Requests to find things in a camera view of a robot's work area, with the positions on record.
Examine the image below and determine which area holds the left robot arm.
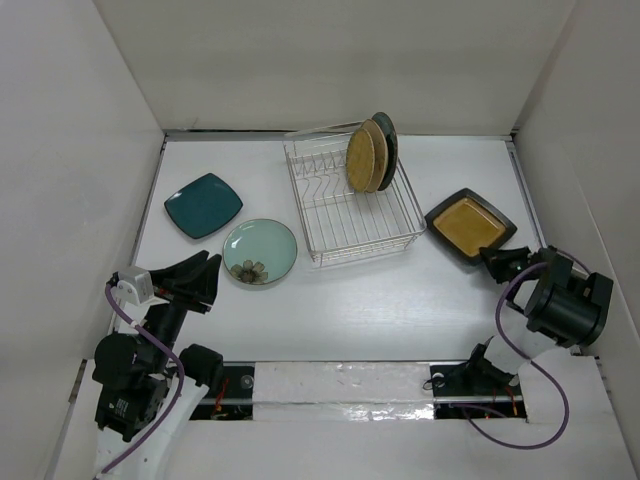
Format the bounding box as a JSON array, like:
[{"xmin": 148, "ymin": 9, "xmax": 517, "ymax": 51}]
[{"xmin": 92, "ymin": 250, "xmax": 228, "ymax": 479}]

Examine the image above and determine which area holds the beige bird plate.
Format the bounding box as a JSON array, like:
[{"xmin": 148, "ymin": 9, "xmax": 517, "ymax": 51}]
[{"xmin": 361, "ymin": 119, "xmax": 388, "ymax": 193}]

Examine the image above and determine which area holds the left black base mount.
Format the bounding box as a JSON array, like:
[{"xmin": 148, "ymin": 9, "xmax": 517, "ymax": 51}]
[{"xmin": 190, "ymin": 362, "xmax": 255, "ymax": 421}]

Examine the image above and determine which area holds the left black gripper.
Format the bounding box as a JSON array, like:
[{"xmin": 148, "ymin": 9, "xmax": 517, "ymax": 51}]
[{"xmin": 142, "ymin": 247, "xmax": 221, "ymax": 369}]

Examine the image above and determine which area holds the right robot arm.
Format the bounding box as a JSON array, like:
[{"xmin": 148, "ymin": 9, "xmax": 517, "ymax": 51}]
[{"xmin": 461, "ymin": 246, "xmax": 614, "ymax": 394}]

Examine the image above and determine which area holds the dark teal round plate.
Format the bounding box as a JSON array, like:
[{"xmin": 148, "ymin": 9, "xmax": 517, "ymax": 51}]
[{"xmin": 372, "ymin": 111, "xmax": 399, "ymax": 191}]

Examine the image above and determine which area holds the metal wire dish rack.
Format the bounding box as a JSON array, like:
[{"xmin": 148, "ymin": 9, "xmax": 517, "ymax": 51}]
[{"xmin": 283, "ymin": 121, "xmax": 426, "ymax": 266}]

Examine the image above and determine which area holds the teal square plate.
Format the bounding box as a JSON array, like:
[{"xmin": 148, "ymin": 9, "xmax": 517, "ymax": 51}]
[{"xmin": 164, "ymin": 173, "xmax": 244, "ymax": 240}]

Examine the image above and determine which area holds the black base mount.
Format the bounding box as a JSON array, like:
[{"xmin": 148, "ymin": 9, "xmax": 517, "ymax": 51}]
[
  {"xmin": 423, "ymin": 363, "xmax": 527, "ymax": 420},
  {"xmin": 190, "ymin": 362, "xmax": 255, "ymax": 421}
]

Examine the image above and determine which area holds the light green flower plate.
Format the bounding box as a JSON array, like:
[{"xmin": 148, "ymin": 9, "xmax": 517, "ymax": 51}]
[{"xmin": 222, "ymin": 218, "xmax": 298, "ymax": 286}]

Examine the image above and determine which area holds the yellow woven round plate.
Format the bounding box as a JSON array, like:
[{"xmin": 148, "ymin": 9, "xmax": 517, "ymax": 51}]
[{"xmin": 346, "ymin": 128, "xmax": 375, "ymax": 192}]

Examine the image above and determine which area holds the yellow square black-rimmed plate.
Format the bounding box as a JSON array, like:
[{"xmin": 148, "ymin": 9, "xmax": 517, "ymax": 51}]
[{"xmin": 424, "ymin": 188, "xmax": 517, "ymax": 266}]

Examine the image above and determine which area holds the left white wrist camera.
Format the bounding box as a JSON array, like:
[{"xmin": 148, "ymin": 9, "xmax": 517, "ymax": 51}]
[{"xmin": 112, "ymin": 266, "xmax": 154, "ymax": 306}]

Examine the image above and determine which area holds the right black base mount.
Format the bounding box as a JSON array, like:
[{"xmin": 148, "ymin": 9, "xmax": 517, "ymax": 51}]
[{"xmin": 423, "ymin": 363, "xmax": 527, "ymax": 420}]

